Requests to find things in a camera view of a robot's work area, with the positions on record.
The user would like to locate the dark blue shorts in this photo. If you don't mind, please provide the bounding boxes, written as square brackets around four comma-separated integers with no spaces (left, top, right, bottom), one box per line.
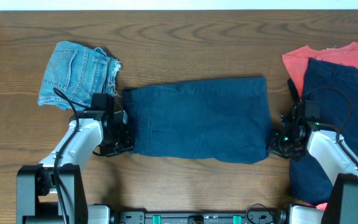
[122,77,272,164]

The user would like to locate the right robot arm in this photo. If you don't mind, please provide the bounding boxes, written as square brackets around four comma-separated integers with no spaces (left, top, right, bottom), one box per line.
[268,100,358,223]

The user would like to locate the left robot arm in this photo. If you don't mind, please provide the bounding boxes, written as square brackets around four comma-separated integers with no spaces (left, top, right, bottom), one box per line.
[16,93,134,223]

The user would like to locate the dark navy garment pile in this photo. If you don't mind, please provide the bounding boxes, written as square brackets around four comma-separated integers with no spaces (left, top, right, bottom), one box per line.
[290,59,358,204]

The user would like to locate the light blue denim shorts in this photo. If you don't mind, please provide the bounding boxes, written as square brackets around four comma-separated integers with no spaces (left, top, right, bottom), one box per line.
[37,41,121,111]

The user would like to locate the red t-shirt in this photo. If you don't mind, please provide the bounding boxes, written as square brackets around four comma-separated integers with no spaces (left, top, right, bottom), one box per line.
[282,42,358,96]

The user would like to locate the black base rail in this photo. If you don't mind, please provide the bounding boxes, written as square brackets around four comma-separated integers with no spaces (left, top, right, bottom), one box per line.
[109,203,289,224]

